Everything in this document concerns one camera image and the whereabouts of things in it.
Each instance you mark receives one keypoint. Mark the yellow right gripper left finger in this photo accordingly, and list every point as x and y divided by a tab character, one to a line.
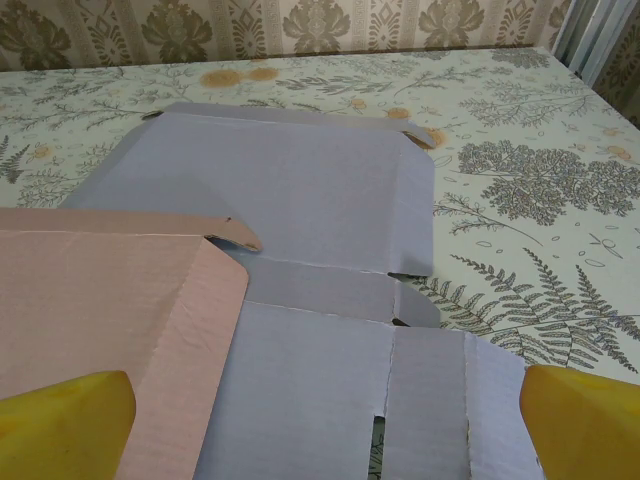
55	430

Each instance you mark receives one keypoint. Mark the aluminium frame post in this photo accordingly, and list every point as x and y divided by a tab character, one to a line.
595	35

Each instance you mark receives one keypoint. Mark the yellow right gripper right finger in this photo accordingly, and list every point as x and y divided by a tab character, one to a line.
585	430

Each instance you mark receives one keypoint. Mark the pink paper box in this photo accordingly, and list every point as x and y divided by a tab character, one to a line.
90	310

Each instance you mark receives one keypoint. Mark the lavender paper box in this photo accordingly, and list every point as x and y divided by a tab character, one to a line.
300	190

